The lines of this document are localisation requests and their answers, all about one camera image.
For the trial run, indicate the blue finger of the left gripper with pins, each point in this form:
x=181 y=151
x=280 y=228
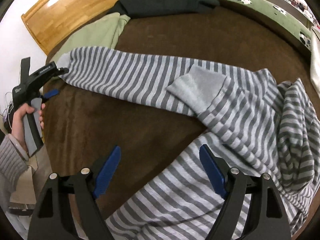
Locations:
x=62 y=71
x=51 y=93

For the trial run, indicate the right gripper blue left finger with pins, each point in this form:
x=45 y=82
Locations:
x=106 y=171

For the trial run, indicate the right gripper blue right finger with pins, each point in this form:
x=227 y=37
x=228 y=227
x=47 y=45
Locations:
x=215 y=168

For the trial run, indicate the grey striped zip hoodie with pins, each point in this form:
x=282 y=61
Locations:
x=254 y=123

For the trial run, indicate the grey knit sleeve forearm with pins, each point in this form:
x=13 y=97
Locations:
x=12 y=166

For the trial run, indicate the person's left hand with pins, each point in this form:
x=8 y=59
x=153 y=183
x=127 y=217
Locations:
x=18 y=126

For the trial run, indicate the light green folded cloth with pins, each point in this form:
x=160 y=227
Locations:
x=103 y=32

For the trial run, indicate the wooden headboard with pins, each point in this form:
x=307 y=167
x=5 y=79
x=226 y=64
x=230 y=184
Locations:
x=50 y=21

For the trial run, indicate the white fleece jacket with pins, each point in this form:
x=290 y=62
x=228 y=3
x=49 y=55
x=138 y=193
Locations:
x=315 y=60

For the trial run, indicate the green panda print quilt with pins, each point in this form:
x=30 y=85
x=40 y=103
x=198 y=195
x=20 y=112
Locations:
x=277 y=19

